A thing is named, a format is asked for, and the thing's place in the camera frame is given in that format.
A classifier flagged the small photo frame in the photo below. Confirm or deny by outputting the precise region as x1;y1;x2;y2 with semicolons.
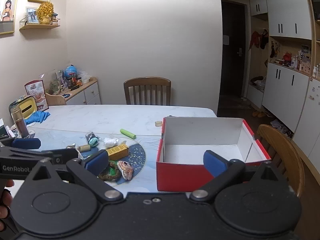
26;7;40;24

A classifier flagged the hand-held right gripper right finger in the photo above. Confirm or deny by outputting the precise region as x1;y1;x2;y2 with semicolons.
189;150;293;203

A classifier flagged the green cylindrical tube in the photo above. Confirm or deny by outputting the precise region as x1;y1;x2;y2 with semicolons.
120;128;137;139

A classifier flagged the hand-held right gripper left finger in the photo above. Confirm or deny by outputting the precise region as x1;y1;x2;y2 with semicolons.
25;149;123;202

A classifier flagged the white storage cabinet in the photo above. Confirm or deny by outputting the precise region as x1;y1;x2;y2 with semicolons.
246;0;320;170

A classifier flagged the blue cloth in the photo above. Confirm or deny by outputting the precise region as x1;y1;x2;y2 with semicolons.
25;111;51;125

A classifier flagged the golden ornament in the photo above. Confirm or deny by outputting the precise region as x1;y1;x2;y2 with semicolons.
37;2;55;25

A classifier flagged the yellow carton box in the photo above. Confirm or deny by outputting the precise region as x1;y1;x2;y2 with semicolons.
105;145;130;161

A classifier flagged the glass bottle with dark liquid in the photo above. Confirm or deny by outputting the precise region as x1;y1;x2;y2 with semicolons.
10;105;30;138

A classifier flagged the red snack bag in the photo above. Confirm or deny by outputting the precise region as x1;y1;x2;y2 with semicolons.
24;79;49;112

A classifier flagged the slatted wooden chair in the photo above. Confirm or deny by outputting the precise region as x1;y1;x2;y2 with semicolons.
123;77;172;105

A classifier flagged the dark door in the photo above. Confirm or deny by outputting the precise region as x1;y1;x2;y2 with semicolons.
220;0;247;97

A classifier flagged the round back wooden chair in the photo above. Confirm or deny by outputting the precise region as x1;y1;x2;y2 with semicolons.
256;124;305;193

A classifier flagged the red cardboard box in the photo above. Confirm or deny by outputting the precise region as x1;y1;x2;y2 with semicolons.
156;116;272;192

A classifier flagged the coiled toy snake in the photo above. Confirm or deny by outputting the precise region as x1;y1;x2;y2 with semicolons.
98;161;121;182

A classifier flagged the yellow black tissue box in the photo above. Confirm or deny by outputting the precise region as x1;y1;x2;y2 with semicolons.
9;95;38;120

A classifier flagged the black hanging bag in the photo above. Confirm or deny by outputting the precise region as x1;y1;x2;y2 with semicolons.
260;29;269;49

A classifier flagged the white crumpled plastic wrap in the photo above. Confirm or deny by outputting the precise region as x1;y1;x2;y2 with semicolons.
103;137;120;148

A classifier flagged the red hanging bag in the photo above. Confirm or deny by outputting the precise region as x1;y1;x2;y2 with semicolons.
249;31;260;50

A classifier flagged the white wooden sideboard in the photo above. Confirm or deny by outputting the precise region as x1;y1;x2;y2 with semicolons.
65;77;102;105

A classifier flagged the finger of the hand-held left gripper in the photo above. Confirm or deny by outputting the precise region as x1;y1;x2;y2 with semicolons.
0;136;42;151
41;148;78;166

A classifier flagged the wooden wall shelf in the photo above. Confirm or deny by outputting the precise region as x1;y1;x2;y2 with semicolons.
19;17;61;30

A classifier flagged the wall poster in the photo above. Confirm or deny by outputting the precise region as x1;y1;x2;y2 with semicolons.
0;0;22;36

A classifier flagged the blue globe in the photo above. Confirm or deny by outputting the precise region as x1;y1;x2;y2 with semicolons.
65;65;78;78

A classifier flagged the white plastic bag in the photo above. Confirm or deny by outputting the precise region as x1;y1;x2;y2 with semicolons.
79;70;91;83

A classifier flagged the person's left hand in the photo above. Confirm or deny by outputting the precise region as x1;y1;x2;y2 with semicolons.
0;179;15;232

